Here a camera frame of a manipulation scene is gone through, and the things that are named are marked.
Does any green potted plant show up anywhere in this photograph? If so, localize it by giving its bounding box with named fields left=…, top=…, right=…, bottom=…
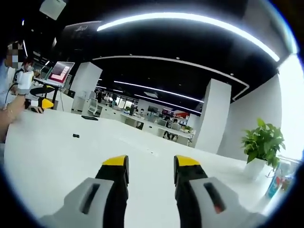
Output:
left=240, top=118, right=286, bottom=181

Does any white ceiling box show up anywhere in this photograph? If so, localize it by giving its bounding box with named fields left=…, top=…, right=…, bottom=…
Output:
left=38, top=0, right=67, bottom=21

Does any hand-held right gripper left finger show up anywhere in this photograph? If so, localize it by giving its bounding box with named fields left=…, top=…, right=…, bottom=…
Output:
left=39, top=154, right=130, bottom=228

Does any computer monitor with pink screen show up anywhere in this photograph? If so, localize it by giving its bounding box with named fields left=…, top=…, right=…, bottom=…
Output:
left=48, top=61, right=76, bottom=86

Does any white standing desk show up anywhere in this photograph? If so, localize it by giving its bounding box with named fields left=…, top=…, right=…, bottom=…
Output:
left=35, top=77, right=66, bottom=110

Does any person in white shirt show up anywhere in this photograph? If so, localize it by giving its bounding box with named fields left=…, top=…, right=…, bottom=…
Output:
left=0, top=59, right=20, bottom=110

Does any white office desk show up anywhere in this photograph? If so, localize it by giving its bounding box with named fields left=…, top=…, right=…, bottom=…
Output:
left=158, top=127, right=197, bottom=146

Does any grey office chair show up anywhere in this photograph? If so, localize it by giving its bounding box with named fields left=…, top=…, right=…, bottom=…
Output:
left=87, top=98, right=103, bottom=115

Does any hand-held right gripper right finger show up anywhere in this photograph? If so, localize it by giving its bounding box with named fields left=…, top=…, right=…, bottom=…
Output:
left=173, top=154, right=266, bottom=228

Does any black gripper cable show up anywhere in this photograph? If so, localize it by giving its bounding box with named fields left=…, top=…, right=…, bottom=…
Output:
left=2, top=81, right=19, bottom=110

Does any person's left hand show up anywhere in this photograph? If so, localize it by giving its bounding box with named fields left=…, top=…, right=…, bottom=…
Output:
left=6, top=93, right=27, bottom=124

